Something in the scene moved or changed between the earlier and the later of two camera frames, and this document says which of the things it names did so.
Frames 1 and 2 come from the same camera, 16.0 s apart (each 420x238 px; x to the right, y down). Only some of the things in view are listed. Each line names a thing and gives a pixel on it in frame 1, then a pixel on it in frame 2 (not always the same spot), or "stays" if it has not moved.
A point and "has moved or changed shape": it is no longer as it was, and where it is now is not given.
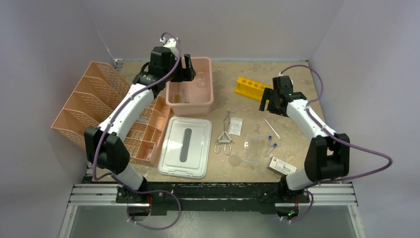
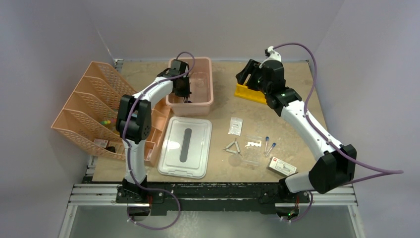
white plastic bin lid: x=186 y=147 stays
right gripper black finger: x=266 y=95 to x=241 y=76
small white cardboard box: x=281 y=166 stays
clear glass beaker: x=201 y=79 has moved or changed shape
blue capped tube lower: x=275 y=146 stays
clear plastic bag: x=252 y=153 stays
